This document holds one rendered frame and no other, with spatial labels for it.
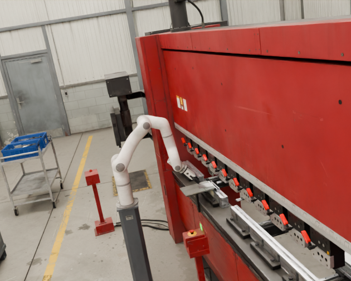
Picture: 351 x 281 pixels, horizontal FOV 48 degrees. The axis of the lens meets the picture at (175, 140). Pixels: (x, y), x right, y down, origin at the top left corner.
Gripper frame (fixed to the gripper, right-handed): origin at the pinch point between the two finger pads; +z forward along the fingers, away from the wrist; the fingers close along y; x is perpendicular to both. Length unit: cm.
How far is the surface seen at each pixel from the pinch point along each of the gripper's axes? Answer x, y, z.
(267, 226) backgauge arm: -17, -58, 43
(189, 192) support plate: 11.3, -7.8, -1.1
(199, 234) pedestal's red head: 25.5, -40.0, 15.8
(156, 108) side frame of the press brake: -16, 82, -53
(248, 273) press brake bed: 11, -93, 34
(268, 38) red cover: -98, -126, -72
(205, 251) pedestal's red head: 30, -51, 24
